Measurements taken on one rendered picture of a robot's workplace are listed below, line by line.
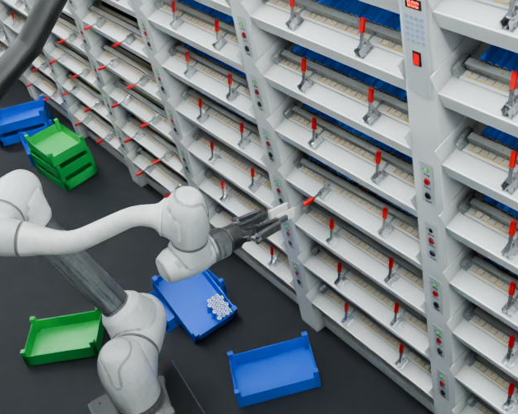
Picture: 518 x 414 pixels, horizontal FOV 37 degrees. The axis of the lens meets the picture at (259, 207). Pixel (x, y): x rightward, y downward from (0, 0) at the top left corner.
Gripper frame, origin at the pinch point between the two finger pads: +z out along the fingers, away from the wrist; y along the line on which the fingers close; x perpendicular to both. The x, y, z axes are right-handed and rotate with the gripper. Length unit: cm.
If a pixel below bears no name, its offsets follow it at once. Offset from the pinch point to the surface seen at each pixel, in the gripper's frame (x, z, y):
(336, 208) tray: -1.8, 15.1, 6.8
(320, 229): -19.4, 19.8, -7.6
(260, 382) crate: -78, -5, -14
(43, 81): -56, 27, -279
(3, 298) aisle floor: -86, -59, -135
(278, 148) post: 9.5, 12.9, -18.1
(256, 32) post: 49, 9, -18
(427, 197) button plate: 24, 10, 47
